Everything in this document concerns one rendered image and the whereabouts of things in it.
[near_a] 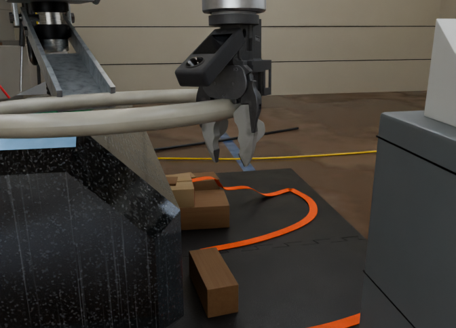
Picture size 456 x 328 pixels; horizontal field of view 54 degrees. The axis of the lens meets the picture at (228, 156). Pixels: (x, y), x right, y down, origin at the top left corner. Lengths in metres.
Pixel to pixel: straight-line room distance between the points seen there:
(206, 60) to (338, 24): 6.53
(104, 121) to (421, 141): 0.65
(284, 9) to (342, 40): 1.02
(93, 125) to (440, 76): 0.74
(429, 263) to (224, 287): 0.87
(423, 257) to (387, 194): 0.18
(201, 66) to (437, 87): 0.62
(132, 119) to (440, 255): 0.66
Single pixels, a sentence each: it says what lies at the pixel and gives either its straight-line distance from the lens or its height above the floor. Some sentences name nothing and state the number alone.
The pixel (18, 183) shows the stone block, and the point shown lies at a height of 0.70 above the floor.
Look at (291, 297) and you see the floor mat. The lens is 1.86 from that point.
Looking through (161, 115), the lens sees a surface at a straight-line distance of 0.55.
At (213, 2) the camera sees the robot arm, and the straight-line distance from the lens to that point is 0.62.
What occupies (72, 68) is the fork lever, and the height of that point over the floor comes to 0.94.
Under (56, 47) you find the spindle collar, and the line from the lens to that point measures 1.38.
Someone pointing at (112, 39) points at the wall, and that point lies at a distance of 6.47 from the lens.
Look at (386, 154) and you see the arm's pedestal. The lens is 1.09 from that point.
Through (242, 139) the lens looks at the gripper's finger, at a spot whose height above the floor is 0.89.
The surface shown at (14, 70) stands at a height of 0.65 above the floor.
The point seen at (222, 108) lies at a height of 0.94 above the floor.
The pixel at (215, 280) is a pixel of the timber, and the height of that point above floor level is 0.13.
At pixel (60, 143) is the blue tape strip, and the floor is 0.78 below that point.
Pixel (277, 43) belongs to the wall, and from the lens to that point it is 6.75.
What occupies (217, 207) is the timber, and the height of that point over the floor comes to 0.13.
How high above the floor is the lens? 1.05
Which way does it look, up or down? 17 degrees down
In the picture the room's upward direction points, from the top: straight up
